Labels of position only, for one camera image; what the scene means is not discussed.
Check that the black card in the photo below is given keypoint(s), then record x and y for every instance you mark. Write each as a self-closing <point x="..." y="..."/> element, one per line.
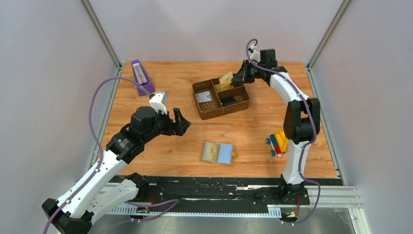
<point x="228" y="101"/>

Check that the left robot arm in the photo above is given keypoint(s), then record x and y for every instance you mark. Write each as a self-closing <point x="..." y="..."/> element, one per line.
<point x="76" y="211"/>

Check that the purple metronome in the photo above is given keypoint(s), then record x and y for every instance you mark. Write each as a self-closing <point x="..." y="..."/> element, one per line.
<point x="141" y="76"/>

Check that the colourful toy block truck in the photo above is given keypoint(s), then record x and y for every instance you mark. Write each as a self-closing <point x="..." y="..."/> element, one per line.
<point x="278" y="142"/>

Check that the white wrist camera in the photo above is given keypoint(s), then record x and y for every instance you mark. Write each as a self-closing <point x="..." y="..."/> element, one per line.
<point x="254" y="53"/>
<point x="158" y="102"/>

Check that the brown wicker divided basket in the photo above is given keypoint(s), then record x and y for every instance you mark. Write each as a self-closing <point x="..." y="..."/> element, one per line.
<point x="208" y="101"/>

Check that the gold card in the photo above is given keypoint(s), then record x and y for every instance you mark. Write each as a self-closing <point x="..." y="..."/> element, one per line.
<point x="226" y="79"/>
<point x="211" y="151"/>
<point x="223" y="87"/>

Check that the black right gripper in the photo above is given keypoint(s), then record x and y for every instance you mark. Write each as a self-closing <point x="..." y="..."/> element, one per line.
<point x="243" y="76"/>

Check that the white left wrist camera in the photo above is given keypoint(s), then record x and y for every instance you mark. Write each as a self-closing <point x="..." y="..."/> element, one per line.
<point x="158" y="102"/>

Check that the silver card in basket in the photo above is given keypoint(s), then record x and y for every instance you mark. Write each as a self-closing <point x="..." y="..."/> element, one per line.
<point x="200" y="97"/>

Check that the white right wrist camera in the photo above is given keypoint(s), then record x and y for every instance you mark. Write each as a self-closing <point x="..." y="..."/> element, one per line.
<point x="254" y="53"/>

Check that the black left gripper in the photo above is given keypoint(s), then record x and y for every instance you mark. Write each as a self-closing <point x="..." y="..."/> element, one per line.
<point x="181" y="124"/>

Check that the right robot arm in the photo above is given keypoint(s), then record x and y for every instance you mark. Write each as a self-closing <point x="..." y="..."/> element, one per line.
<point x="302" y="118"/>

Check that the aluminium frame rail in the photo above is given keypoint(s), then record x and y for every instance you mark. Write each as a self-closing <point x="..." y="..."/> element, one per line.
<point x="327" y="195"/>

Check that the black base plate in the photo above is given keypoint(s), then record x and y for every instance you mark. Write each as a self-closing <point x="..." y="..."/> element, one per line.
<point x="214" y="195"/>

